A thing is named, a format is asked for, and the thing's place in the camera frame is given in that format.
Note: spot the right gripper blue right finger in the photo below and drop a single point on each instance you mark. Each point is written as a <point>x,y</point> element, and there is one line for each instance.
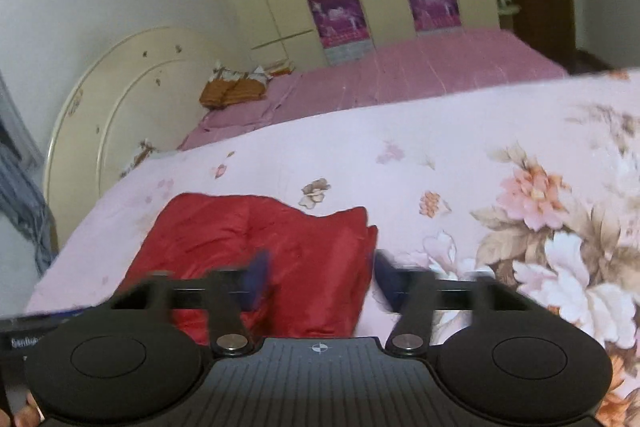
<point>413,295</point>

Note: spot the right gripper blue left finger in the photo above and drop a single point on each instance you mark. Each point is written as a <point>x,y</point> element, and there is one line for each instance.
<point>228,293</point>

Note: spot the red puffer jacket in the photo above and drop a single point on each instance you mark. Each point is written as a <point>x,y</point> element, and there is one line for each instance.
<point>306,276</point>

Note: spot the person left hand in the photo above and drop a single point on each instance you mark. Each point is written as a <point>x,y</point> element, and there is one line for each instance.
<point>29,415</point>

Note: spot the floral pink bedspread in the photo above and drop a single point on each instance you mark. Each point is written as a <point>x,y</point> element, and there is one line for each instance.
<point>535,185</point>

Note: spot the blue grey curtain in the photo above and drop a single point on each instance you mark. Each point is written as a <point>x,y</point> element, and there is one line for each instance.
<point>22,201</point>

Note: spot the cream round headboard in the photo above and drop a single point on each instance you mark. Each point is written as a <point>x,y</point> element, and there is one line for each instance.
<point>143,92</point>

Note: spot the pink striped bed sheet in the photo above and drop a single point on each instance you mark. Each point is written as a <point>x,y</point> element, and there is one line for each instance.
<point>426,67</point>

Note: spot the lower left purple poster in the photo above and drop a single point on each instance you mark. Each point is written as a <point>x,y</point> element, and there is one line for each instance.
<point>342,28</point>

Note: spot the purple poster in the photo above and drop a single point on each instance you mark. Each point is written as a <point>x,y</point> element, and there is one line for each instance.
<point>435,15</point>
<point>342,28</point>

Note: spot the lower right purple poster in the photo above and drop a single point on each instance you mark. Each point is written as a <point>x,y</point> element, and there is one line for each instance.
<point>435,15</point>

